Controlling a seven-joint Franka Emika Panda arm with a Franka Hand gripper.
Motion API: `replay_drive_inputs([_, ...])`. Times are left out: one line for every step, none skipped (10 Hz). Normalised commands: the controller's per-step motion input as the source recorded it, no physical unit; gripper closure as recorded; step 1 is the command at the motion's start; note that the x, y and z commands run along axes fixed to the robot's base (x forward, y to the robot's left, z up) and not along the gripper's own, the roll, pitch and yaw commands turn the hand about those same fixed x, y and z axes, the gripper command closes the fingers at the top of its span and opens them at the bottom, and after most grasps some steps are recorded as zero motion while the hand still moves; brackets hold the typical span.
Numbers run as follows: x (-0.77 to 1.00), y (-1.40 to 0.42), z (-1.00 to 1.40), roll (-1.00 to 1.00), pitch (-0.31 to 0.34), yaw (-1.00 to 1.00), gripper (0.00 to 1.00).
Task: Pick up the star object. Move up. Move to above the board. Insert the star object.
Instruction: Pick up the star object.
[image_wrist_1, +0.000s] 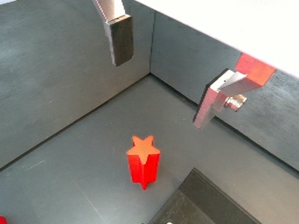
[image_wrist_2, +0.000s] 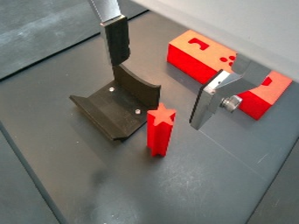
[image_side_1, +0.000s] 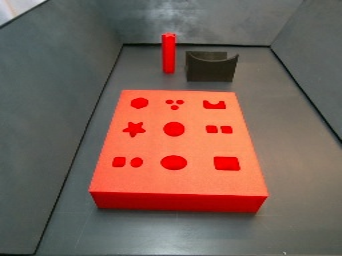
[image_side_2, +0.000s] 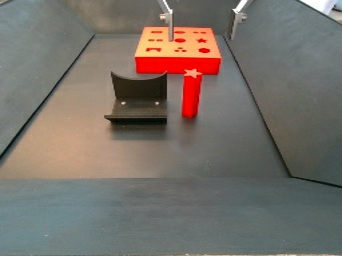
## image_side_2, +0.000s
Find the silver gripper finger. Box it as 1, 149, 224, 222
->
156, 0, 173, 41
228, 0, 252, 39

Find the red star prism peg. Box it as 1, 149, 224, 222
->
181, 69, 202, 118

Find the red shape sorting board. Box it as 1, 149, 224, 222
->
134, 27, 221, 75

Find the black curved holder stand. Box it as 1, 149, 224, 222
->
104, 73, 166, 123

